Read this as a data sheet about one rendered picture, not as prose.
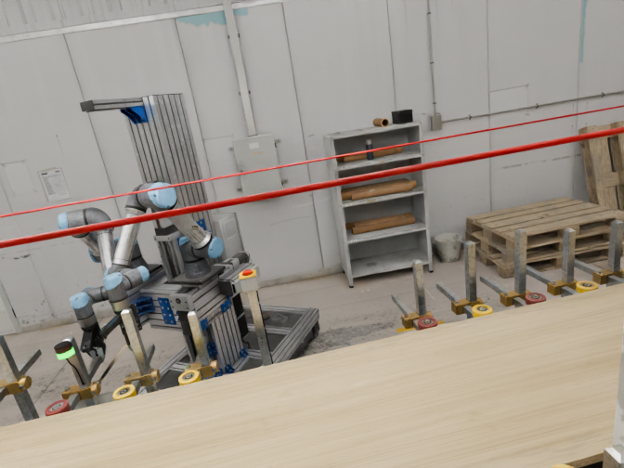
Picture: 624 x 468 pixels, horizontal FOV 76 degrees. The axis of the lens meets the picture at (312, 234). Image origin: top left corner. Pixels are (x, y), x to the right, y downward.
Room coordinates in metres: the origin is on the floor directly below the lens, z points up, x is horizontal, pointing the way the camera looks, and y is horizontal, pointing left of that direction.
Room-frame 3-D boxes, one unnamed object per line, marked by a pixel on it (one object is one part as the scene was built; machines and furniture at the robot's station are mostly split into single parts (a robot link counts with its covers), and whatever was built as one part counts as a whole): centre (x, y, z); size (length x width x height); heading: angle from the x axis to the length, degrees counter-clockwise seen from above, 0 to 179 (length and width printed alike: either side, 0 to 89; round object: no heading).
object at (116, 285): (1.60, 0.86, 1.24); 0.09 x 0.08 x 0.11; 148
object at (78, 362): (1.47, 1.05, 0.86); 0.04 x 0.04 x 0.48; 7
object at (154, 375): (1.49, 0.82, 0.84); 0.14 x 0.06 x 0.05; 97
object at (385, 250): (4.02, -0.73, 0.78); 0.90 x 0.45 x 1.55; 94
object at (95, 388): (1.46, 1.07, 0.85); 0.14 x 0.06 x 0.05; 97
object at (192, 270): (2.15, 0.68, 1.09); 0.15 x 0.15 x 0.10
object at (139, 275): (1.69, 0.83, 1.24); 0.11 x 0.11 x 0.08; 58
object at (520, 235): (1.69, -0.94, 0.92); 0.04 x 0.04 x 0.48; 7
